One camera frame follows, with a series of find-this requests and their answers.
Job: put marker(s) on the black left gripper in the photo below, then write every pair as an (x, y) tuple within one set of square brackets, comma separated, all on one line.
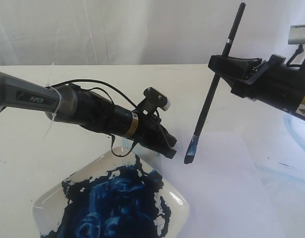
[(149, 135)]

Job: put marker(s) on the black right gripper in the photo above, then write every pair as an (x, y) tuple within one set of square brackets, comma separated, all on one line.
[(274, 84)]

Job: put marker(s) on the black paintbrush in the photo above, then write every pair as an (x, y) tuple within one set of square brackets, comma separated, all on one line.
[(192, 148)]

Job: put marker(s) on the white paper sheet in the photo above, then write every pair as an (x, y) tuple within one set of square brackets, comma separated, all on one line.
[(229, 195)]

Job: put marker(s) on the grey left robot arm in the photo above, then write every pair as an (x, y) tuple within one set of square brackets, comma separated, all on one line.
[(67, 102)]

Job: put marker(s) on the white square paint dish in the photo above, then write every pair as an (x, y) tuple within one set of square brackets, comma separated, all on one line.
[(112, 197)]

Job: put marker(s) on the white zip tie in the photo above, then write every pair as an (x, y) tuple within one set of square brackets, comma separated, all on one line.
[(56, 103)]

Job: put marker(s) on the white backdrop curtain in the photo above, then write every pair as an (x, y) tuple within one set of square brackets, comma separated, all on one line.
[(98, 32)]

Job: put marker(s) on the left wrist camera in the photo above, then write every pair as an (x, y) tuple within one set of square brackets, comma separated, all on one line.
[(152, 101)]

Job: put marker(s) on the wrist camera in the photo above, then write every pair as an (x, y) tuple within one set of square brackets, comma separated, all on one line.
[(296, 35), (152, 101)]

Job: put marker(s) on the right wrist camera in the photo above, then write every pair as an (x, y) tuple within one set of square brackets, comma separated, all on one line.
[(296, 35)]

